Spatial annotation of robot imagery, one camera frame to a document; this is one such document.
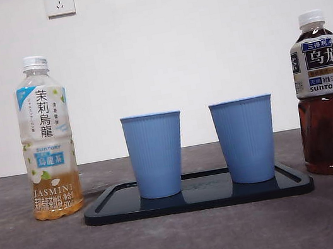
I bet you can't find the dark oolong tea bottle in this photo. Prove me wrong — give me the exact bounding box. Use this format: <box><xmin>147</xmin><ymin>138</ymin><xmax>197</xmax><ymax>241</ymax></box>
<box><xmin>280</xmin><ymin>7</ymin><xmax>333</xmax><ymax>181</ymax></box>

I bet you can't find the jasmine tea bottle white label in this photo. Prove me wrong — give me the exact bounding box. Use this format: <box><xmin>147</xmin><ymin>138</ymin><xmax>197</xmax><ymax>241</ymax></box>
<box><xmin>7</xmin><ymin>51</ymin><xmax>88</xmax><ymax>223</ymax></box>

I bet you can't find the white wall socket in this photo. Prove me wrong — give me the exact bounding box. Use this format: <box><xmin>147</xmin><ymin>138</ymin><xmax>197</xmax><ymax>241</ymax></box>
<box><xmin>44</xmin><ymin>0</ymin><xmax>77</xmax><ymax>19</ymax></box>

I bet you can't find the blue ribbed paper cup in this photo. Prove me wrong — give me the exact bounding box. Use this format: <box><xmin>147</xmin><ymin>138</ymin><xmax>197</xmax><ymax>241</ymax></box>
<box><xmin>119</xmin><ymin>107</ymin><xmax>195</xmax><ymax>204</ymax></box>
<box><xmin>207</xmin><ymin>92</ymin><xmax>286</xmax><ymax>189</ymax></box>

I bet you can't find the dark teal rectangular tray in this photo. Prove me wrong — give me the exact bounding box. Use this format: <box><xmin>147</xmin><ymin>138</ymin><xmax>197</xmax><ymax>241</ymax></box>
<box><xmin>79</xmin><ymin>152</ymin><xmax>317</xmax><ymax>231</ymax></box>

